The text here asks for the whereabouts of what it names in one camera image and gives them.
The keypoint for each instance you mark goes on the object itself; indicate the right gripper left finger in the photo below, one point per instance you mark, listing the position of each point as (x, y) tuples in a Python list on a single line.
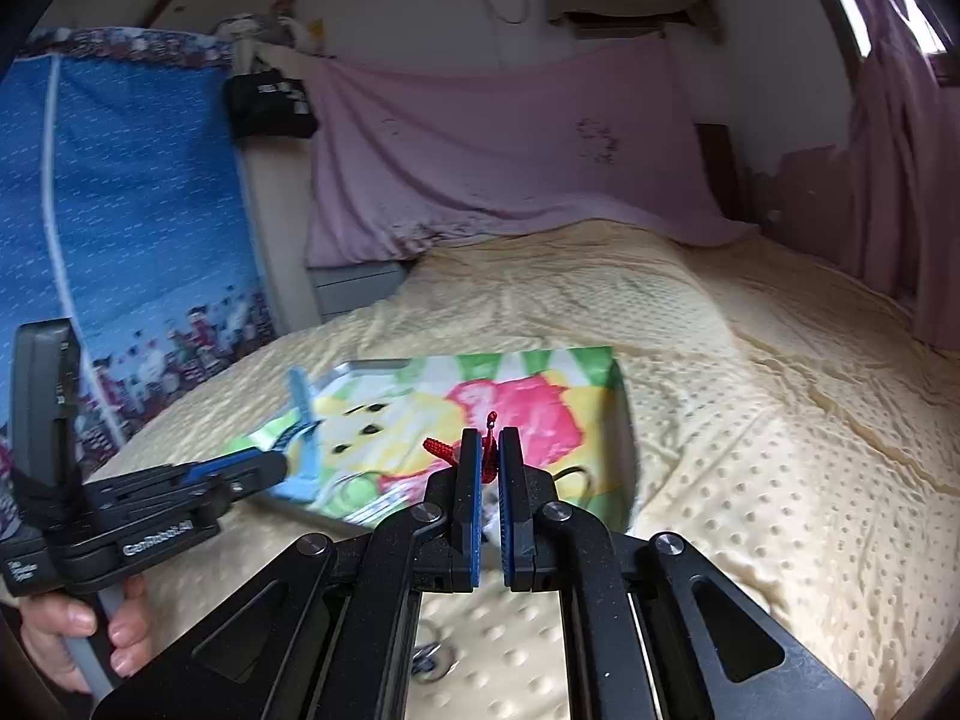
[(325, 630)]

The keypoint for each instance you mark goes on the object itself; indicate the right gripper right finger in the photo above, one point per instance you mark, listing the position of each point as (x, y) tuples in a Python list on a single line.
[(651, 628)]

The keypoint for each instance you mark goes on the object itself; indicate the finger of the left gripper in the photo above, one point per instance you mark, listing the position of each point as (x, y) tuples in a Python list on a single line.
[(242, 473), (114, 507)]

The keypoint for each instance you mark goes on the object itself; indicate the light blue watch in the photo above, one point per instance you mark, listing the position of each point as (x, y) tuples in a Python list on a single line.
[(300, 443)]

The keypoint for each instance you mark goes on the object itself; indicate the black keychain with rings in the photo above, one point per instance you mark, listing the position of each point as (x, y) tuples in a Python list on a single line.
[(434, 655)]

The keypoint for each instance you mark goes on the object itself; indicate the left hand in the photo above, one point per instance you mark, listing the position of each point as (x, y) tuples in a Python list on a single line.
[(48, 620)]

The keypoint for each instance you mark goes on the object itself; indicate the grey metal tray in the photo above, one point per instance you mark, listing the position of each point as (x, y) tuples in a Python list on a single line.
[(450, 457)]

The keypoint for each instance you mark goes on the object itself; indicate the yellow dotted blanket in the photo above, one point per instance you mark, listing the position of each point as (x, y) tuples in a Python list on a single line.
[(788, 424)]

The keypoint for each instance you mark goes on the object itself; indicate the blue patterned fabric wardrobe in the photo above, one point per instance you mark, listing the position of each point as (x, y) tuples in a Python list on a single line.
[(123, 211)]

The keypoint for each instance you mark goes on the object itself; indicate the wooden headboard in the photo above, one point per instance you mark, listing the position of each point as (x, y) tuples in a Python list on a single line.
[(300, 202)]

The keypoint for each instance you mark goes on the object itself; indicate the black hanging bag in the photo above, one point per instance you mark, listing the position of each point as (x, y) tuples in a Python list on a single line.
[(268, 104)]

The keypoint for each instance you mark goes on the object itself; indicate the pink sheet on headboard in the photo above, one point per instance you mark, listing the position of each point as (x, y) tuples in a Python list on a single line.
[(405, 162)]

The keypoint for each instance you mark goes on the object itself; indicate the pink curtain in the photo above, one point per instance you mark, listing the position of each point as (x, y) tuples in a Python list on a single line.
[(904, 157)]

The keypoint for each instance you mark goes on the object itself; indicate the black camera unit left gripper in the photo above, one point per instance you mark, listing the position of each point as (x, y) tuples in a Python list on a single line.
[(45, 395)]

